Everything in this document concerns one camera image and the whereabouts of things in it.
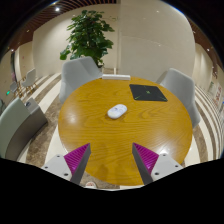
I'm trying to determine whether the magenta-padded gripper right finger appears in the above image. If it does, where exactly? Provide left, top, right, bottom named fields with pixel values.
left=131, top=142, right=184, bottom=186

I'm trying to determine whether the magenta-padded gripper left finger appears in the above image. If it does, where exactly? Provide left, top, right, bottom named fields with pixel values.
left=41, top=142, right=92, bottom=186

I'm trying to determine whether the white computer mouse with cartoon print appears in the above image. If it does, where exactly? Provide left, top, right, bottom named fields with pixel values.
left=106, top=103, right=129, bottom=120

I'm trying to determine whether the black mouse pad with green lines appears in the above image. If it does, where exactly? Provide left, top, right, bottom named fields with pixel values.
left=128, top=83, right=169, bottom=103

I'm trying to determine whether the grey green armchair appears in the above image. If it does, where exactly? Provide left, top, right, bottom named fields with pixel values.
left=0, top=96, right=49, bottom=162

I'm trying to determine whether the grey shell chair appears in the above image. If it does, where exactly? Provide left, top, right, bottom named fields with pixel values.
left=155, top=67, right=202, bottom=130
left=58, top=55, right=104, bottom=105

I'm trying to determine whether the white power strip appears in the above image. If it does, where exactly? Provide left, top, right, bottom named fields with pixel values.
left=101, top=73, right=132, bottom=82

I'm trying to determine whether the small grey chair with wooden legs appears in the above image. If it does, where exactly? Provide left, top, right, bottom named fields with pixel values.
left=21, top=67, right=38, bottom=95

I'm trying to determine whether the large green potted plant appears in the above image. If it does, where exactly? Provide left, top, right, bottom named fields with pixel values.
left=59, top=9, right=116, bottom=69

